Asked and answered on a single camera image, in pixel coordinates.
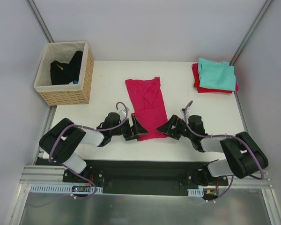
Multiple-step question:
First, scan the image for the right slotted cable duct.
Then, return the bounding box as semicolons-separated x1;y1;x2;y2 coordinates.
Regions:
187;188;204;197

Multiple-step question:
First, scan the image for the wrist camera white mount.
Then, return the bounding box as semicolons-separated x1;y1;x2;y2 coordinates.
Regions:
118;108;129;121
180;108;190;119

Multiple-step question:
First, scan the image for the teal t shirt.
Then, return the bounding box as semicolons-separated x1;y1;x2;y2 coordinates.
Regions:
198;58;236;91

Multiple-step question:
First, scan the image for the red t shirt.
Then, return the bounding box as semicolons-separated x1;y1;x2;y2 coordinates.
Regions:
192;63;232;94

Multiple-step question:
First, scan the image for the pink t shirt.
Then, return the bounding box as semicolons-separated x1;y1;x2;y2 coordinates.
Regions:
125;77;168;142

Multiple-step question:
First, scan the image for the right aluminium corner post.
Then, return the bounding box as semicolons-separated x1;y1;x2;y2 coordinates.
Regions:
230;0;275;66

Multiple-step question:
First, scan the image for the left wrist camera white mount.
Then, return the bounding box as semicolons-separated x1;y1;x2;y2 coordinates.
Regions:
118;108;129;121

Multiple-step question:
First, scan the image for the black t shirt in basket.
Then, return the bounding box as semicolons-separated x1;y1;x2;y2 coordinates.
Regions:
50;51;83;85

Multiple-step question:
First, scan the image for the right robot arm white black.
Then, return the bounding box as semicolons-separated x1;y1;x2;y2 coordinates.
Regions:
156;115;268;185

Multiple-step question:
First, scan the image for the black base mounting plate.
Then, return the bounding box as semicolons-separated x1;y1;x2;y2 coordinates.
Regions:
62;159;229;195

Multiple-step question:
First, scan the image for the left aluminium corner post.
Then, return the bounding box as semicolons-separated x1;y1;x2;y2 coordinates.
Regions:
26;0;55;43

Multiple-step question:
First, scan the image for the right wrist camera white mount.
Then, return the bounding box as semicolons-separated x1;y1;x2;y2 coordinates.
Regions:
180;108;190;119

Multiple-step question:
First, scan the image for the left slotted cable duct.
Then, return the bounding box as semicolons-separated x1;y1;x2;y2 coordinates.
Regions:
30;184;103;195

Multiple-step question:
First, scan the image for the aluminium corner post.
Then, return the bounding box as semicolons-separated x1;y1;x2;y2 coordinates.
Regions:
230;0;275;66
26;0;55;43

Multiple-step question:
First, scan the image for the wicker basket with cloth liner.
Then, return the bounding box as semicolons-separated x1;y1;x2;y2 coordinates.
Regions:
34;41;94;106

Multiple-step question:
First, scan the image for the slotted cable duct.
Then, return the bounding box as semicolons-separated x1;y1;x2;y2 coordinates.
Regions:
187;188;204;197
30;184;103;195

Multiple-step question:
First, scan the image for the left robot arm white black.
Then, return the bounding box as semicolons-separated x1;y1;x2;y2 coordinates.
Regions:
39;112;148;182

